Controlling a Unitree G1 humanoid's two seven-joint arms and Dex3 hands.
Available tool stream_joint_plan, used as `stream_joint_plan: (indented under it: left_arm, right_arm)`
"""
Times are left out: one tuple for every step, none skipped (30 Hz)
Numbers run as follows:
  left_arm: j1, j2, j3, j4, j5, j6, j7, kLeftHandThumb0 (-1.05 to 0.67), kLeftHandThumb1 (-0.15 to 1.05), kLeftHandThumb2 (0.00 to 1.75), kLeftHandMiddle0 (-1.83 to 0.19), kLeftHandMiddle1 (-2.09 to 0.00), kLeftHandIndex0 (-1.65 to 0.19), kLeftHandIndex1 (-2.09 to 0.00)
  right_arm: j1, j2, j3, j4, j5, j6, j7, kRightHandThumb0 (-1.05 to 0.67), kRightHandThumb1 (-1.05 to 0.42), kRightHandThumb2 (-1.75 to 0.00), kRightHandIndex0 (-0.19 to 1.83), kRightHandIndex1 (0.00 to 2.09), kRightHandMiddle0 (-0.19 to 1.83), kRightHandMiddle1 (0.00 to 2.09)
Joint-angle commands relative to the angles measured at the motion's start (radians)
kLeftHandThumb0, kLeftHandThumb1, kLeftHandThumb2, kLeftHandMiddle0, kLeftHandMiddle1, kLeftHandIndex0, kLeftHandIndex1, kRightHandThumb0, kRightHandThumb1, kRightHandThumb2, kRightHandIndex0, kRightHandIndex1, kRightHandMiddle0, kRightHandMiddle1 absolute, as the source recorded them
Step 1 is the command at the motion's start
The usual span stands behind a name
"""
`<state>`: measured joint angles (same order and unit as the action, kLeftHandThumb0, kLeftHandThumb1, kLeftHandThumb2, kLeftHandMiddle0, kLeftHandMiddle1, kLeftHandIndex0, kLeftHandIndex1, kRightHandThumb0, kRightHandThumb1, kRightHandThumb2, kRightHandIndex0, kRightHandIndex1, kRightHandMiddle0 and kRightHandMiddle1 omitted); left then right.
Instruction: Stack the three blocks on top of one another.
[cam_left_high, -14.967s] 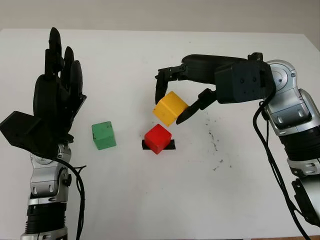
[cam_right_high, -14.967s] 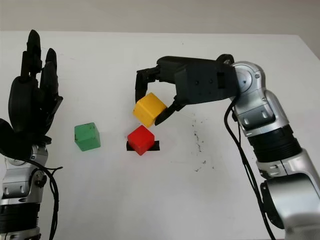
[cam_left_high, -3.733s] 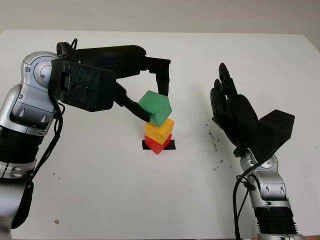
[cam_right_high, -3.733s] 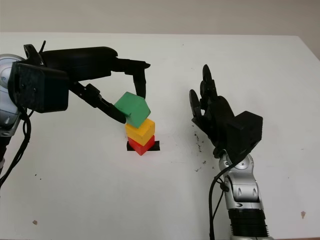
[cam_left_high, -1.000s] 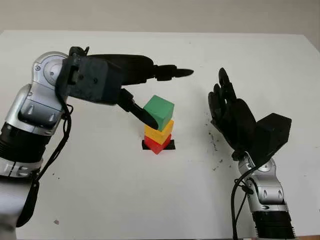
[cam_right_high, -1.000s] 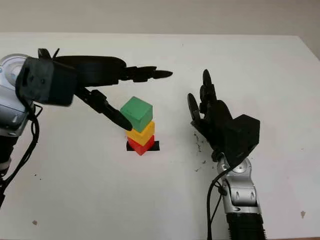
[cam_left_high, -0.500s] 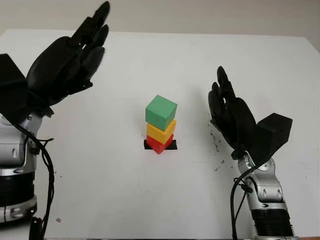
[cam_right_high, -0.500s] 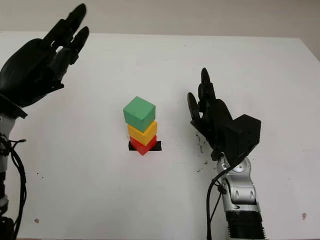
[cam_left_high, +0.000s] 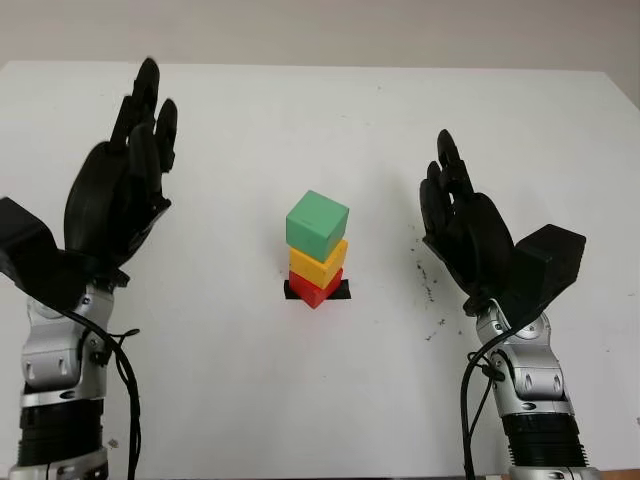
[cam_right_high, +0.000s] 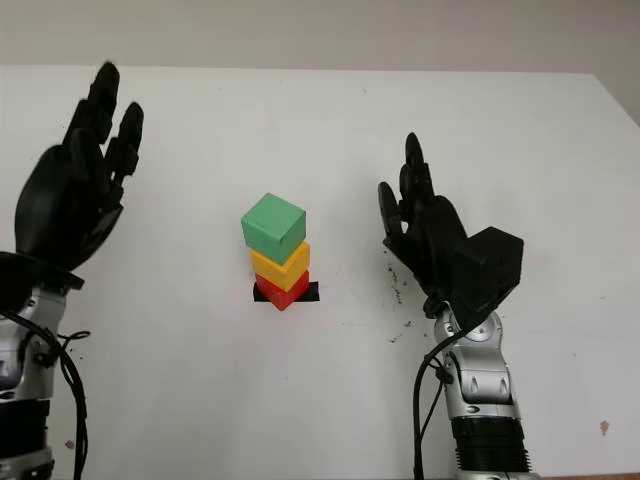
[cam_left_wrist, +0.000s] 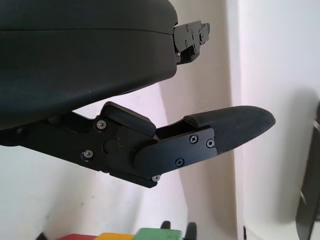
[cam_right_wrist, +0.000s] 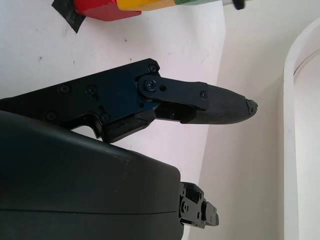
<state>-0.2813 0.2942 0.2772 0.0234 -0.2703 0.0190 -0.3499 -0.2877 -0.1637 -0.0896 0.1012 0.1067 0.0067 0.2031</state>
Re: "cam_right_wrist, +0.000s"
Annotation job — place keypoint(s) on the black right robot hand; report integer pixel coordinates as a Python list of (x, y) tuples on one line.
[(75, 190)]

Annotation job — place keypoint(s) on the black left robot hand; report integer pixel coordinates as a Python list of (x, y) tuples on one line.
[(238, 3)]

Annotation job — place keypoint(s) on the green wooden block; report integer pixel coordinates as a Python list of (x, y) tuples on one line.
[(192, 2)]

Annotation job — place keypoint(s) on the yellow wooden block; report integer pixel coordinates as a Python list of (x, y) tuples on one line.
[(145, 4)]

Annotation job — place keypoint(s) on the red wooden block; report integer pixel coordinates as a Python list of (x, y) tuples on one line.
[(100, 10)]

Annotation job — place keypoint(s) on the black tape strip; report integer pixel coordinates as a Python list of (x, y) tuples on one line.
[(68, 15)]

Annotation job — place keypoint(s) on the white arched frame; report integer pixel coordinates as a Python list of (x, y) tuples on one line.
[(288, 150)]

